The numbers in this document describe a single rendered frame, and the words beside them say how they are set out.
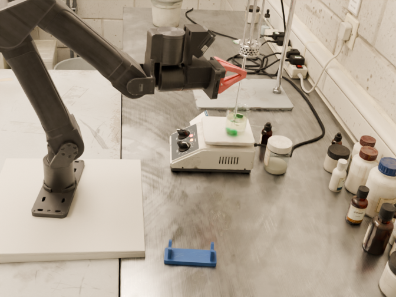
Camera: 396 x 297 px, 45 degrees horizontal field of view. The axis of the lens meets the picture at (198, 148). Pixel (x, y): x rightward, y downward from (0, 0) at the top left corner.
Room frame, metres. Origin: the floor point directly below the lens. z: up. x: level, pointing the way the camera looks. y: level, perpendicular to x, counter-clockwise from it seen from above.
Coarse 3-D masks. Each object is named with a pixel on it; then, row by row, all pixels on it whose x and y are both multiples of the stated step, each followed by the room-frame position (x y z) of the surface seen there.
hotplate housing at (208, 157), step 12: (204, 144) 0.94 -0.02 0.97; (192, 156) 0.92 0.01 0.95; (204, 156) 0.92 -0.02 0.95; (216, 156) 0.93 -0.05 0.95; (228, 156) 0.93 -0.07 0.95; (240, 156) 0.93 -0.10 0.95; (252, 156) 0.94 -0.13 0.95; (180, 168) 0.92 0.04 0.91; (192, 168) 0.92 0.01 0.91; (204, 168) 0.92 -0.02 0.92; (216, 168) 0.93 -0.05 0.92; (228, 168) 0.93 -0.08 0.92; (240, 168) 0.93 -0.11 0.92; (252, 168) 0.94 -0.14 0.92
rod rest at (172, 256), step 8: (168, 248) 0.63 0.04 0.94; (176, 248) 0.66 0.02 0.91; (168, 256) 0.63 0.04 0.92; (176, 256) 0.64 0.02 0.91; (184, 256) 0.64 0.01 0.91; (192, 256) 0.64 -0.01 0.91; (200, 256) 0.64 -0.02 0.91; (208, 256) 0.64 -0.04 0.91; (176, 264) 0.63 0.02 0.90; (184, 264) 0.63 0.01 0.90; (192, 264) 0.63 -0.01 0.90; (200, 264) 0.63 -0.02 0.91; (208, 264) 0.63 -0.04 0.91
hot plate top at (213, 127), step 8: (208, 120) 1.03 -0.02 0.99; (216, 120) 1.03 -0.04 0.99; (224, 120) 1.03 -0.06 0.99; (248, 120) 1.04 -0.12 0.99; (208, 128) 0.99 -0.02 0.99; (216, 128) 0.99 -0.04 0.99; (224, 128) 0.99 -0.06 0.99; (248, 128) 1.00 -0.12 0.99; (208, 136) 0.95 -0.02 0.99; (216, 136) 0.95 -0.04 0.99; (224, 136) 0.96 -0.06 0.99; (248, 136) 0.97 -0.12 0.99; (216, 144) 0.93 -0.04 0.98; (224, 144) 0.93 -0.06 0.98; (232, 144) 0.93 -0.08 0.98; (240, 144) 0.94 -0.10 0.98; (248, 144) 0.94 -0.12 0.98
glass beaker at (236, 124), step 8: (232, 104) 1.00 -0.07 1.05; (240, 104) 1.00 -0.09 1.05; (232, 112) 0.95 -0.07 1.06; (240, 112) 1.00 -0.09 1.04; (248, 112) 0.97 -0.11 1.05; (232, 120) 0.95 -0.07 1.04; (240, 120) 0.95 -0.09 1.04; (232, 128) 0.95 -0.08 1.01; (240, 128) 0.95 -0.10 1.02; (232, 136) 0.95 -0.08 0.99; (240, 136) 0.95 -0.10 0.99
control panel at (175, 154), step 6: (192, 126) 1.04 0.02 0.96; (192, 132) 1.01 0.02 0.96; (174, 138) 1.01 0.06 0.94; (186, 138) 0.99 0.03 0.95; (174, 144) 0.98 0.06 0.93; (192, 144) 0.96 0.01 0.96; (198, 144) 0.95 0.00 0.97; (174, 150) 0.96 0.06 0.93; (192, 150) 0.93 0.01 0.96; (174, 156) 0.93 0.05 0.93; (180, 156) 0.92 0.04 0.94
